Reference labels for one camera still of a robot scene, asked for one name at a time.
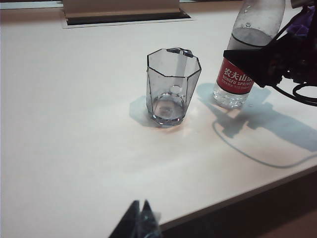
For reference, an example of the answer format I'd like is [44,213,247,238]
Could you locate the clear red-label water bottle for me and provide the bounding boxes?
[212,0,286,110]

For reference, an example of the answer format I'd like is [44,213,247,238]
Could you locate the grey transparent faceted mug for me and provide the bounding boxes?
[146,47,202,128]

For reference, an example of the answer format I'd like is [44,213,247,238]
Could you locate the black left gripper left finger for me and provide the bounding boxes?
[108,199,142,238]

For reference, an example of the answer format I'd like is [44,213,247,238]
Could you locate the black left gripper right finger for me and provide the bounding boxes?
[137,199,162,238]

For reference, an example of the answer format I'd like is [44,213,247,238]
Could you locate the black cable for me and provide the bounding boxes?
[278,83,317,107]

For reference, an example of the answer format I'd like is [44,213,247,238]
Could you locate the purple cloth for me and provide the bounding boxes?
[288,4,317,39]

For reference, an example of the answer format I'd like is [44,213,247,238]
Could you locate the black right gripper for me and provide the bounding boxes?
[223,31,317,88]

